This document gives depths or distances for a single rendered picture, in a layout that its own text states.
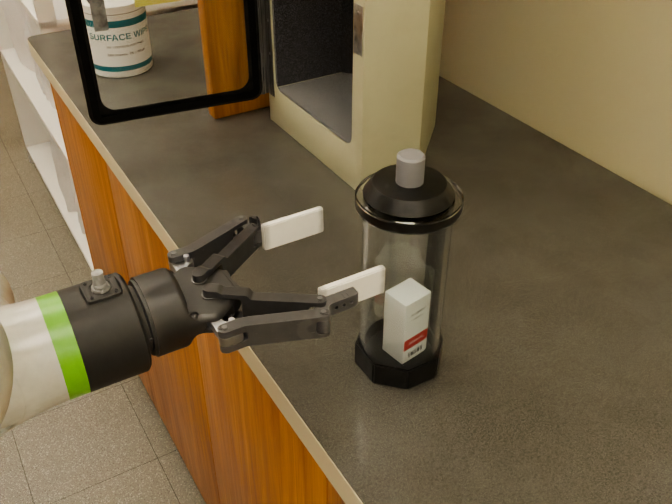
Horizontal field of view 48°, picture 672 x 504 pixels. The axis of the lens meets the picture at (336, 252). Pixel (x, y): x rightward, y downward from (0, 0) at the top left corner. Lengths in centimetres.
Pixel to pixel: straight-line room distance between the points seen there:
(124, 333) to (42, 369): 7
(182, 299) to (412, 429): 30
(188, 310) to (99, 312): 8
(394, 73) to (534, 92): 41
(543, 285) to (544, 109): 50
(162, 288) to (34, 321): 11
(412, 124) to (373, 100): 9
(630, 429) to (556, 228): 38
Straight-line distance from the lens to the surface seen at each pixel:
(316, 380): 86
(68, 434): 217
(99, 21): 127
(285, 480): 110
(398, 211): 71
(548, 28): 141
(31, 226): 303
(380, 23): 108
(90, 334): 64
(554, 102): 143
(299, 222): 78
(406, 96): 115
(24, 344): 64
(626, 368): 94
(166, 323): 66
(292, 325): 65
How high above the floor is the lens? 155
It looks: 36 degrees down
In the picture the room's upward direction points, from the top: straight up
